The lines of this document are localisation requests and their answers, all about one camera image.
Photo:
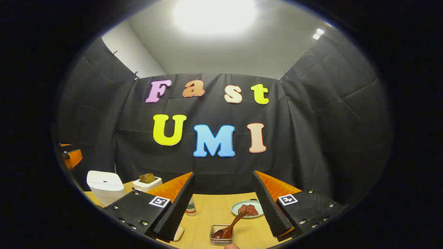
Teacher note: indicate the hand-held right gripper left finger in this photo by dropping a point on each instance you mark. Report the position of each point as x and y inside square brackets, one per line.
[174, 211]

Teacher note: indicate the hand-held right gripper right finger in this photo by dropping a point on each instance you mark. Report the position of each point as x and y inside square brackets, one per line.
[271, 211]

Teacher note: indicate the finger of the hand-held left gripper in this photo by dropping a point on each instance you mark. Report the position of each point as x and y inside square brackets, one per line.
[73, 158]

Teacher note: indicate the white rice cooker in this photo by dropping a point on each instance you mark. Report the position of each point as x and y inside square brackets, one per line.
[105, 188]

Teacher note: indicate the brown wooden spoon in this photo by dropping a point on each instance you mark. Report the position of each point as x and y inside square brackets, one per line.
[228, 229]

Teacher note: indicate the clear plastic bottle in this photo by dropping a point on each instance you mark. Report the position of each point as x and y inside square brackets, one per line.
[190, 209]

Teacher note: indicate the brown meat piece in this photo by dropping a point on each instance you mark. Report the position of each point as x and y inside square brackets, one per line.
[253, 210]
[243, 209]

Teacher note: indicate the white divided bean dish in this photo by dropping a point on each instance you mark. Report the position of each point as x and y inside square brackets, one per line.
[178, 234]

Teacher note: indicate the pale green plate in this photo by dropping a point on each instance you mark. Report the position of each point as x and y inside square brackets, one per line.
[237, 211]

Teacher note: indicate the white toaster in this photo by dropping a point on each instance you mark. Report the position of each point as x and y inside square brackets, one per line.
[147, 186]

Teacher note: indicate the brown bread slice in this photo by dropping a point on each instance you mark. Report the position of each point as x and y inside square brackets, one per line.
[146, 178]

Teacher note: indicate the black backdrop cloth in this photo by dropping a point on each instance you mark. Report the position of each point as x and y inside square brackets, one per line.
[214, 166]

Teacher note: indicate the small ceiling light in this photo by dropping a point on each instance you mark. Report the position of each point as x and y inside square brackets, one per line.
[318, 33]

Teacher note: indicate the large ceiling light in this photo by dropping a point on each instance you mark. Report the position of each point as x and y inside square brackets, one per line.
[214, 14]

